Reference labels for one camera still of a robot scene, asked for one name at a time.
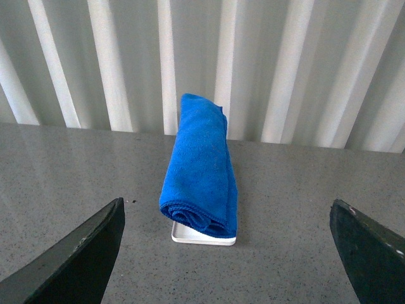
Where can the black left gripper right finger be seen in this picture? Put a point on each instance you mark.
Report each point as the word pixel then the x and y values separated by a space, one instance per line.
pixel 372 254

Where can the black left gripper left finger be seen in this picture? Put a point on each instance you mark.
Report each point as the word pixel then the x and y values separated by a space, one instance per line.
pixel 77 268

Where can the blue microfiber towel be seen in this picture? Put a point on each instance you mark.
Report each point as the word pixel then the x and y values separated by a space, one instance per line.
pixel 199 189

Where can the white towel rack stand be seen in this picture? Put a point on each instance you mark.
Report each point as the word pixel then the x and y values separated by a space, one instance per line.
pixel 183 234

